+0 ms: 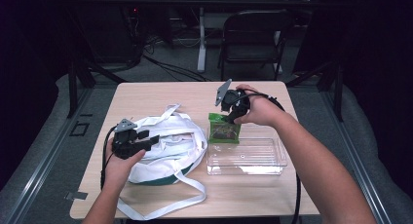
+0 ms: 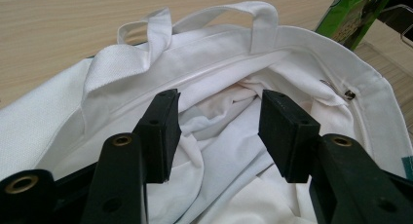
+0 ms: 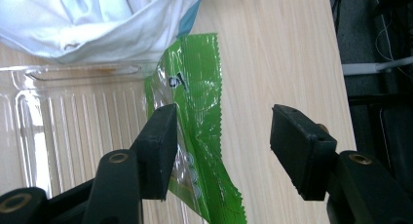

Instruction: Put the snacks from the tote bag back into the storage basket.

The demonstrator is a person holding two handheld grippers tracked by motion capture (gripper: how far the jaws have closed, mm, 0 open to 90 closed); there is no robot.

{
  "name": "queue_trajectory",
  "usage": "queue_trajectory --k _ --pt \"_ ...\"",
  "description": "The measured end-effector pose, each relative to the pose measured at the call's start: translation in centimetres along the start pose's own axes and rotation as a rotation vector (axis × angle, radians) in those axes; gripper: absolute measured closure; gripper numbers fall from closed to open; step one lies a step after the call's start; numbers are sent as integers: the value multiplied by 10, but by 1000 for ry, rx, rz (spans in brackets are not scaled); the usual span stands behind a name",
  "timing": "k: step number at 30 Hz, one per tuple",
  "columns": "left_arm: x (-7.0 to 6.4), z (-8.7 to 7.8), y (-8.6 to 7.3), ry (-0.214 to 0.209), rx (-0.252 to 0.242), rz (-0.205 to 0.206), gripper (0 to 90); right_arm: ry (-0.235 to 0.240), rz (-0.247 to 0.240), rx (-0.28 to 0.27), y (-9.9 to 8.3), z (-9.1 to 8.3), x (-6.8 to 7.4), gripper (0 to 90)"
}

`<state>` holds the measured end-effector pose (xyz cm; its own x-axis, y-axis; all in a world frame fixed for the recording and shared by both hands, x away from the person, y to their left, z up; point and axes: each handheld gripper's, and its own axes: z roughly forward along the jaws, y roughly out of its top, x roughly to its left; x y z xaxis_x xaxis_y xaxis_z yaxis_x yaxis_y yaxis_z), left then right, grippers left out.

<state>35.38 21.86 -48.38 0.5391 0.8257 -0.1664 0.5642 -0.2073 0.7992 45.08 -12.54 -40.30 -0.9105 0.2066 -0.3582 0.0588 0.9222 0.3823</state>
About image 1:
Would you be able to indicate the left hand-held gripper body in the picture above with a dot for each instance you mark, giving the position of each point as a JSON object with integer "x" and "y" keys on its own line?
{"x": 126, "y": 146}

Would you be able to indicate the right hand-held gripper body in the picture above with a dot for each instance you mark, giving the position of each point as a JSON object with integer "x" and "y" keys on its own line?
{"x": 235, "y": 100}

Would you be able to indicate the green snack packet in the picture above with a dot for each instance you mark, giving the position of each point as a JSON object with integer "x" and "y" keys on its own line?
{"x": 224, "y": 131}

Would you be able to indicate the white tote bag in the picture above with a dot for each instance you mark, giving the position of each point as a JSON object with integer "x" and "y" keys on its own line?
{"x": 168, "y": 152}

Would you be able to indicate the clear plastic container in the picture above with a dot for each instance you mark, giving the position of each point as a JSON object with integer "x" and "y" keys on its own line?
{"x": 246, "y": 156}

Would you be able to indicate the person's right hand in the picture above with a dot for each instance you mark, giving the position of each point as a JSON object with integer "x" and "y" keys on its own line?
{"x": 261, "y": 108}

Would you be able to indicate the person's left hand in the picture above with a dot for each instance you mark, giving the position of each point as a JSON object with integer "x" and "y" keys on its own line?
{"x": 118, "y": 172}

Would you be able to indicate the black folding chair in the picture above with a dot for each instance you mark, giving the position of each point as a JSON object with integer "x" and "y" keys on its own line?
{"x": 253, "y": 32}

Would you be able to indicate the grey tape piece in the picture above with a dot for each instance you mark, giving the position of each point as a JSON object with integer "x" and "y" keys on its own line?
{"x": 76, "y": 195}

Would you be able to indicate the black metal stand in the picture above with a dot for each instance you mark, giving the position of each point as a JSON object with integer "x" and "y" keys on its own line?
{"x": 338, "y": 94}
{"x": 73, "y": 87}

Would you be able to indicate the metal floor rail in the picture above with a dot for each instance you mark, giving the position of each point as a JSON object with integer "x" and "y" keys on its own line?
{"x": 357, "y": 152}
{"x": 42, "y": 165}

